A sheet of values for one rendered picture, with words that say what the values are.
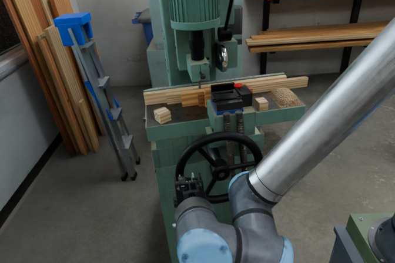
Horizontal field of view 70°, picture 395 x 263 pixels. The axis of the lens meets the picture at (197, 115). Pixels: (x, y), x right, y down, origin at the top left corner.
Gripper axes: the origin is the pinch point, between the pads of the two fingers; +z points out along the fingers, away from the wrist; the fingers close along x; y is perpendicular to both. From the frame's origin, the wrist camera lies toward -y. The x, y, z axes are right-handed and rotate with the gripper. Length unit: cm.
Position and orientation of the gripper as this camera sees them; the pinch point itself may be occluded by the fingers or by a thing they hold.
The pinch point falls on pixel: (187, 186)
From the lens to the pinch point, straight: 86.8
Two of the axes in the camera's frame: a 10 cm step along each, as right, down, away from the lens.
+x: -9.9, 1.3, -1.1
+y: -1.1, -9.8, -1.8
